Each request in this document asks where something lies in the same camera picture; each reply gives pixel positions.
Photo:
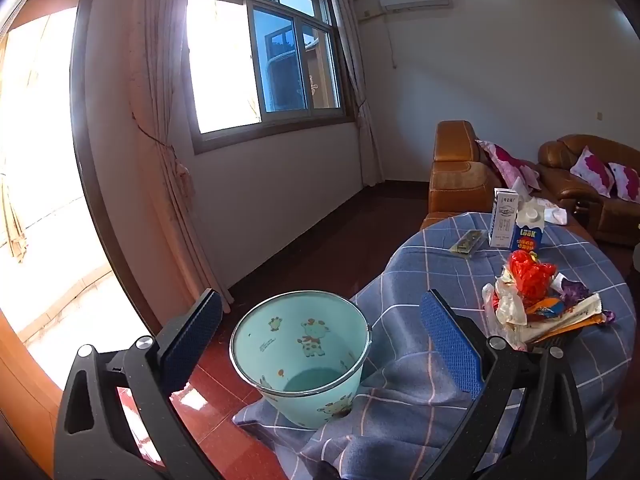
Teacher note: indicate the long pink tied curtain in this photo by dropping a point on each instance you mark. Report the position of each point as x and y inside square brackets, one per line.
[150, 60]

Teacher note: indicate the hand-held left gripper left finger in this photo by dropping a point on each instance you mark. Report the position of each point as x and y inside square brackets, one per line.
[192, 345]

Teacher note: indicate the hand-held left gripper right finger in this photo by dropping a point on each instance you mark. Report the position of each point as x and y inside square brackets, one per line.
[450, 345]

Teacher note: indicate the pink and white square pillow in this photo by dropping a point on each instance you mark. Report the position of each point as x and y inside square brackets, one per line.
[627, 182]
[592, 170]

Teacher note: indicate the purple foil wrapper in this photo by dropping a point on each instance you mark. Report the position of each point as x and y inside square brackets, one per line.
[575, 290]

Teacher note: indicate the blue and white drink carton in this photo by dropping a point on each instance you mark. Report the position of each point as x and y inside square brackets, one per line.
[529, 235]

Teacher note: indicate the white crumpled tissue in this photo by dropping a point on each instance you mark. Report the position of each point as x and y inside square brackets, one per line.
[552, 212]

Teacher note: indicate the dry stick bundle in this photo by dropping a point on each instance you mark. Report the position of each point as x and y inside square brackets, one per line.
[12, 225]

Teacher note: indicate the light blue cartoon waste bin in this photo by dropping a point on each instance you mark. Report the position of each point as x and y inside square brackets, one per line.
[300, 320]

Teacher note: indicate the dark wooden door frame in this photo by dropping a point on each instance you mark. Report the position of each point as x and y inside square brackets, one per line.
[82, 110]

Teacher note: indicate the white milk carton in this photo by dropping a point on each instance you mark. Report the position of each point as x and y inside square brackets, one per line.
[502, 220]

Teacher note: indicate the black ribbed wrapper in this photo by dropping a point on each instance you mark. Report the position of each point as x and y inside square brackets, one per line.
[565, 336]

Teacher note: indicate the orange wooden door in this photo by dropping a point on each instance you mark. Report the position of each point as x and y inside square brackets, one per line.
[20, 385]

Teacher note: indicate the blue plaid blanket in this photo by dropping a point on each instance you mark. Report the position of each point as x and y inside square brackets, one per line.
[425, 270]

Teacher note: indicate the narrow pink tied curtain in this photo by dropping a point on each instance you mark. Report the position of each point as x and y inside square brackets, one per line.
[350, 60]

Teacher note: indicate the orange snack wrapper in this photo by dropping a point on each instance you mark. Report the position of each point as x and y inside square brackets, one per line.
[547, 306]

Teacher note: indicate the cream long snack wrapper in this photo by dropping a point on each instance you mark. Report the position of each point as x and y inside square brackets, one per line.
[575, 317]

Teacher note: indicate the white plastic bag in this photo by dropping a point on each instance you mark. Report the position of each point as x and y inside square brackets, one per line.
[507, 307]

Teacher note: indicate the orange leather armchair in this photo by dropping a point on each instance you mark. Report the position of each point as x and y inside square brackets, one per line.
[460, 175]

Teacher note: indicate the sliding glass window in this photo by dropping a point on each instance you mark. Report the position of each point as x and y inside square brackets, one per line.
[280, 60]

